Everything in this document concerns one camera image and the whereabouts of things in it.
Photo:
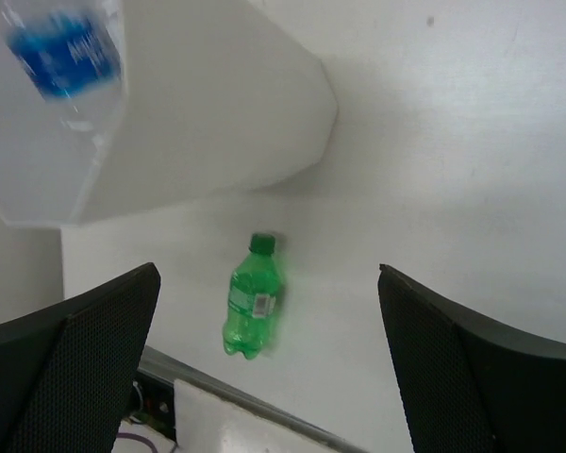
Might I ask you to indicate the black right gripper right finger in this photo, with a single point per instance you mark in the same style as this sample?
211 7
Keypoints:
469 383

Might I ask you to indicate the green plastic soda bottle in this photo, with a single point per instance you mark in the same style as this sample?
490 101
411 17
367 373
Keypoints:
254 288

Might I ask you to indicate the white octagonal plastic bin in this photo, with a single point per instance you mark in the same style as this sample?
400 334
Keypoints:
218 97

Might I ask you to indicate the clear bottle blue label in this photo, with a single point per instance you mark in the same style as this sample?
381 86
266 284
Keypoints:
70 52

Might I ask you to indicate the aluminium table edge rail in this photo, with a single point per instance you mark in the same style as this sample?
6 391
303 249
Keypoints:
167 370

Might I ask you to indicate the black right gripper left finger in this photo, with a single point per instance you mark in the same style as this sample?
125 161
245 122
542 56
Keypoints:
66 371

